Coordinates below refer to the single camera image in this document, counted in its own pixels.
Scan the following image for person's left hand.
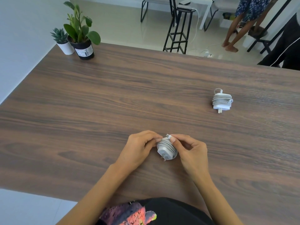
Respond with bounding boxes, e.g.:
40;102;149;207
115;130;163;173

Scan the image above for person's right hand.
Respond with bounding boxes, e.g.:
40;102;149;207
169;134;209;182

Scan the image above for white charger adapter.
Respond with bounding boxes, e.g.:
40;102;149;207
212;88;234;114
156;134;178;162

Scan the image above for grey-white braided charger cable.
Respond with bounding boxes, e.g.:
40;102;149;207
212;88;234;106

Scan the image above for person's left forearm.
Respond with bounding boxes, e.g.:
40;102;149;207
56;162;132;225

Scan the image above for person's right forearm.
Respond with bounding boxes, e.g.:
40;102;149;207
193;171;244;225

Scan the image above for green plant in black pot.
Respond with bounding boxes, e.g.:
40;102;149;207
63;1;101;61

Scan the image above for succulent in white pot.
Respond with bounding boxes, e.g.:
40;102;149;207
50;28;75;56

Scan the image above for small white box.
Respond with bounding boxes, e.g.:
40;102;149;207
220;12;235;28

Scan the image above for grey folding chair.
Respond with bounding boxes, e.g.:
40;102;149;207
140;0;174;23
203;0;239;32

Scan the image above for black bar stool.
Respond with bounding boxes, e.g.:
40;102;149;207
163;0;197;55

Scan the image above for white side table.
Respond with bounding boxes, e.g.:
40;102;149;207
178;0;213;30

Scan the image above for long thin white cable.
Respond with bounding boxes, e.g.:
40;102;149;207
269;35;300;67

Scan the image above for black metal desk frame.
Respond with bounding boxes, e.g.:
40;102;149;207
247;0;295;54

